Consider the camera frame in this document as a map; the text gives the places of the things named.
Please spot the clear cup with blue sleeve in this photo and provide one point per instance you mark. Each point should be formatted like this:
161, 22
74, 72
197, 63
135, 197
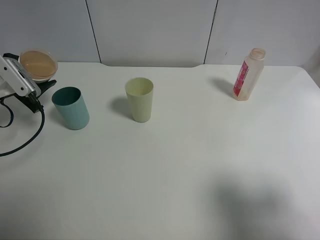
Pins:
40, 65

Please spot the pink labelled drink bottle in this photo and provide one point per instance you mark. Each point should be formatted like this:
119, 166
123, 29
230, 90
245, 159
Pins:
250, 71

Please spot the teal plastic cup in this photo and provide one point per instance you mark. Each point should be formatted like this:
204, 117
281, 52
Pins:
70, 104

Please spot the pale yellow plastic cup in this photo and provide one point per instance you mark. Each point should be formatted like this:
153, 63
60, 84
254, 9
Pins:
139, 92

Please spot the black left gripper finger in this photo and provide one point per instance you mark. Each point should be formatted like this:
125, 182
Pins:
31, 101
10, 55

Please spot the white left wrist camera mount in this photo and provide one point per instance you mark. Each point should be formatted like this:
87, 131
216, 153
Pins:
14, 79

